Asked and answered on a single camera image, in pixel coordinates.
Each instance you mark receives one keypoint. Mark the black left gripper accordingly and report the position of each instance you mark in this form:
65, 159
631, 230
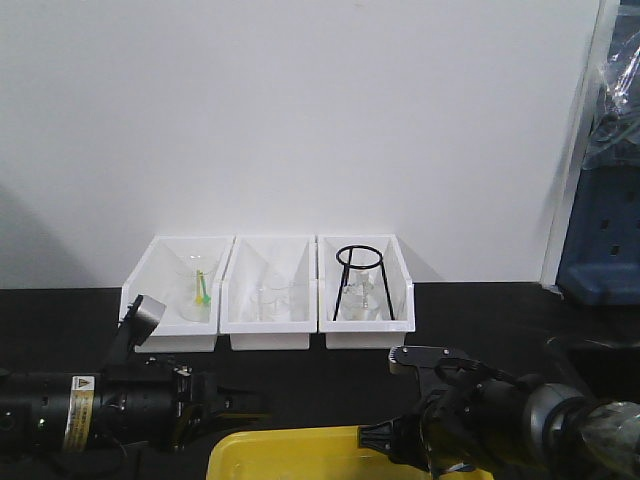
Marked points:
168, 406

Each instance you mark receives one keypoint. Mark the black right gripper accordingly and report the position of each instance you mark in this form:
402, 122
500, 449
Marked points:
467, 419

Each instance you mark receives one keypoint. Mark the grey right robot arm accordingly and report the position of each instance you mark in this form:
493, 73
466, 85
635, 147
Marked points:
576, 437

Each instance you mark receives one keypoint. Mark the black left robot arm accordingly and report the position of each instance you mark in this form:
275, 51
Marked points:
52, 412

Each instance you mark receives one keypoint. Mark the yellow plastic tray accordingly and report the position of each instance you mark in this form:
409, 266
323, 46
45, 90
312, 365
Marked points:
306, 453

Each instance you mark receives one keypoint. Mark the white left storage bin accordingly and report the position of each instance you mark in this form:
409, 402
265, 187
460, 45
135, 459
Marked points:
156, 274

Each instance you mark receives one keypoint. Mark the white storage bin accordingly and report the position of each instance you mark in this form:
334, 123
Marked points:
381, 333
295, 258
156, 274

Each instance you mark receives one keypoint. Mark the clear beaker with green stirrers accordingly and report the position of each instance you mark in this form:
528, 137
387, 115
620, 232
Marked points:
195, 296

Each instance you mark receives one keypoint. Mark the black lab sink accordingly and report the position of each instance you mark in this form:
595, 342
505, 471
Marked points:
600, 368

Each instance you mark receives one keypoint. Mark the clear beakers in middle bin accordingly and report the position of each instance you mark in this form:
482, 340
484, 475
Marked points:
271, 299

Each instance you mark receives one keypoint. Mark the white middle storage bin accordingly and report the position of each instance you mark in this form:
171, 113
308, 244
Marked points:
295, 258

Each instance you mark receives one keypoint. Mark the white right storage bin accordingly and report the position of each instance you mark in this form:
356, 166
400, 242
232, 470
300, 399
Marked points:
381, 333

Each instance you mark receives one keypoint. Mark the clear flask in right bin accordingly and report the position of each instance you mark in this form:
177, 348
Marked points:
359, 300

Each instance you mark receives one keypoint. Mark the blue pegboard drying rack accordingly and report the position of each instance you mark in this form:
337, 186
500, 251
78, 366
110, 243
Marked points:
599, 264

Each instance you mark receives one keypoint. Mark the plastic bag of black pegs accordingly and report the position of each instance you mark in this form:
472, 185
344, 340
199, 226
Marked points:
614, 135

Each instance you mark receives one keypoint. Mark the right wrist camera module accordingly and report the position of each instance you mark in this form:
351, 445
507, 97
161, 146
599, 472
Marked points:
420, 362

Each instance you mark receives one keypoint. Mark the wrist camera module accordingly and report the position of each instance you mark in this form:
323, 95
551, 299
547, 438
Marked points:
141, 319
420, 362

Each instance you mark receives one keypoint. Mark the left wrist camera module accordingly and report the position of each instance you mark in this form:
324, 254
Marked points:
141, 319

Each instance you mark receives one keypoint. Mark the black wire tripod stand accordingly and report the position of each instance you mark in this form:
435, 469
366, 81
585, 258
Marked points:
356, 257

